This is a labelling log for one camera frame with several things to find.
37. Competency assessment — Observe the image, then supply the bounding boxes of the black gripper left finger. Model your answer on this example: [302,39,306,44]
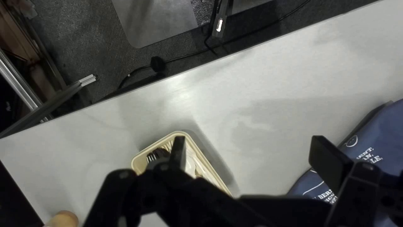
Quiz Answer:
[169,136,187,170]

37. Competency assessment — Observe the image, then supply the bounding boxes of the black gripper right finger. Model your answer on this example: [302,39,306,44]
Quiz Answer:
[309,135,354,193]

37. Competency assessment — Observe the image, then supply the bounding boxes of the blue printed T-shirt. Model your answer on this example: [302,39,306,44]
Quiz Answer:
[287,98,403,227]

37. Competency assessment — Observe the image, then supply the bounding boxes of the wooden round object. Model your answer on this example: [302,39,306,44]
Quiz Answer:
[51,210,80,227]

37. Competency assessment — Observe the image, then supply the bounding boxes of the clear chair floor mat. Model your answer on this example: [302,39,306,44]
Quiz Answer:
[111,0,272,49]

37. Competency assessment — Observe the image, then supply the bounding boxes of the black floor cable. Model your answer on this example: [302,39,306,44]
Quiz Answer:
[112,0,313,92]

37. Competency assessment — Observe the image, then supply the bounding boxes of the aluminium frame bar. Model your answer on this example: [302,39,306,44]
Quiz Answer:
[0,49,42,109]

